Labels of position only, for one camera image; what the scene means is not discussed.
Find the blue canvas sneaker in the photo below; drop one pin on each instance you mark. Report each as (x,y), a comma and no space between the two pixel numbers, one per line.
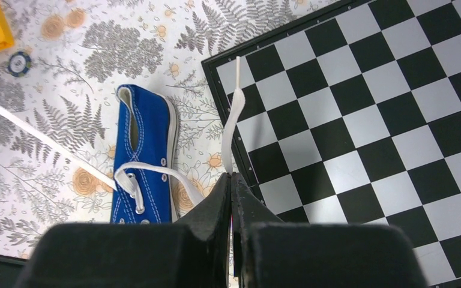
(147,133)

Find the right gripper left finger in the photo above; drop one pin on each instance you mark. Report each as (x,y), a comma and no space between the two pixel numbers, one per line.
(191,252)

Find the white shoelace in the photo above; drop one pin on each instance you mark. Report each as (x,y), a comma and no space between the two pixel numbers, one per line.
(120,178)

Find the black white chessboard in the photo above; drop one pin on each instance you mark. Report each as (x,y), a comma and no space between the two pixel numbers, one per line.
(353,115)

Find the floral patterned mat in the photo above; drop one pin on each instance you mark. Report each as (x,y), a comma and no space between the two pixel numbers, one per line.
(81,51)

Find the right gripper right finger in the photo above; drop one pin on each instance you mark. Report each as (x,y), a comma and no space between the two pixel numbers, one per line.
(269,252)

